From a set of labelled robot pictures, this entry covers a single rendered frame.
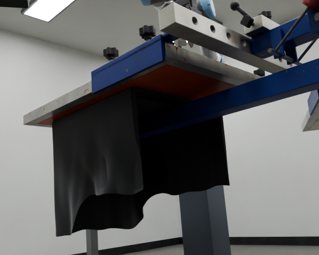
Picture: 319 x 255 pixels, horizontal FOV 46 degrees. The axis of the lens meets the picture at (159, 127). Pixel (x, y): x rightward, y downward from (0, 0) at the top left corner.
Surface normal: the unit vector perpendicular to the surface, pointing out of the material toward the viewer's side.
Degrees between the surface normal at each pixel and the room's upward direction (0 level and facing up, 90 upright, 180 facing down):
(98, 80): 90
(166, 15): 90
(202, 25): 90
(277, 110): 90
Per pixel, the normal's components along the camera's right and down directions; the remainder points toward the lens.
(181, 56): 0.70, -0.21
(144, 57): -0.72, -0.10
